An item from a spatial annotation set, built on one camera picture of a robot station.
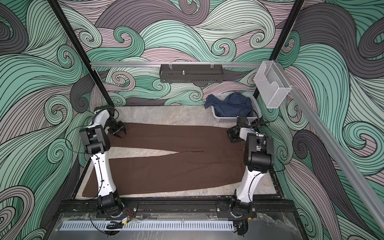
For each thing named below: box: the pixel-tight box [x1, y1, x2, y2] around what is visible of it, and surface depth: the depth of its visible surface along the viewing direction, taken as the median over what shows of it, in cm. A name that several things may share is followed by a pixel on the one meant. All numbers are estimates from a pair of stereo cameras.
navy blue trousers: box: [204, 92, 254, 117], surface depth 115 cm
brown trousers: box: [83, 123, 246, 198], surface depth 91 cm
